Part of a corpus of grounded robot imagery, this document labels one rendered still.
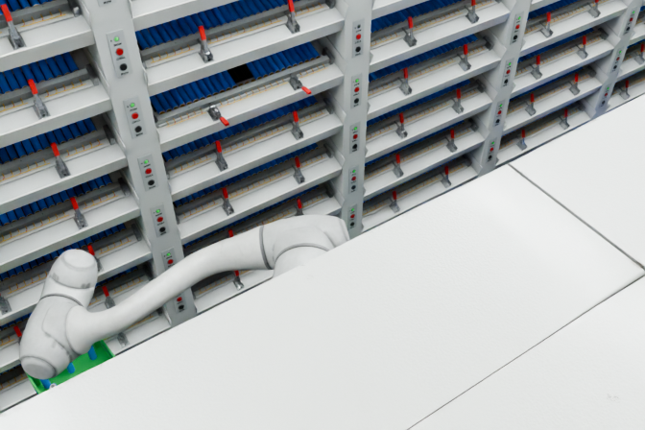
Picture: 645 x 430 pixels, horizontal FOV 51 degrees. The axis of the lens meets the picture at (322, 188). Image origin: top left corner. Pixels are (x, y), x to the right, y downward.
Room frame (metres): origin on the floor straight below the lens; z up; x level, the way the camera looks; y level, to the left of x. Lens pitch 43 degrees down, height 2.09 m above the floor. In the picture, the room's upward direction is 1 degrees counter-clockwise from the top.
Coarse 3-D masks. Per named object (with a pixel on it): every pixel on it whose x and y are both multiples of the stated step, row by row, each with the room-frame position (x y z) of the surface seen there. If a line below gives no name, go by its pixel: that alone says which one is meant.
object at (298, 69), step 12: (312, 60) 1.77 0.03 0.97; (324, 60) 1.78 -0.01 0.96; (288, 72) 1.71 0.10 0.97; (300, 72) 1.74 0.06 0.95; (252, 84) 1.65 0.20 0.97; (264, 84) 1.67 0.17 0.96; (216, 96) 1.59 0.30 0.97; (228, 96) 1.60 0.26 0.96; (240, 96) 1.61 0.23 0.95; (180, 108) 1.53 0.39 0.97; (192, 108) 1.54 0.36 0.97; (168, 120) 1.50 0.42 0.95
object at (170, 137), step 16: (320, 48) 1.85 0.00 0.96; (336, 64) 1.79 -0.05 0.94; (304, 80) 1.72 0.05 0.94; (320, 80) 1.73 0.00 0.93; (336, 80) 1.75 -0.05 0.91; (256, 96) 1.64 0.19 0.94; (272, 96) 1.64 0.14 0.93; (288, 96) 1.65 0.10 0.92; (304, 96) 1.70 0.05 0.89; (224, 112) 1.56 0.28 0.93; (240, 112) 1.57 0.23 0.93; (256, 112) 1.60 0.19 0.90; (160, 128) 1.48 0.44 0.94; (176, 128) 1.49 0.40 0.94; (192, 128) 1.50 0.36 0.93; (208, 128) 1.52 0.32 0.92; (224, 128) 1.55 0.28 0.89; (160, 144) 1.44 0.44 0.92; (176, 144) 1.47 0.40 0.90
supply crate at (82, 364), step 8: (96, 344) 1.08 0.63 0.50; (104, 344) 1.06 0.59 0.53; (96, 352) 1.07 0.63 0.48; (104, 352) 1.07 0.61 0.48; (112, 352) 1.04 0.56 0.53; (80, 360) 1.05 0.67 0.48; (88, 360) 1.05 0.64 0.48; (96, 360) 1.05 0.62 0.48; (104, 360) 1.05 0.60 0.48; (80, 368) 1.02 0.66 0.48; (88, 368) 1.02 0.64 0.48; (32, 376) 0.97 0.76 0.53; (56, 376) 1.00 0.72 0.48; (64, 376) 1.00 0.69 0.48; (72, 376) 1.00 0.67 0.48; (32, 384) 0.94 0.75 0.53; (40, 384) 0.97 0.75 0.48; (40, 392) 0.95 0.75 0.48
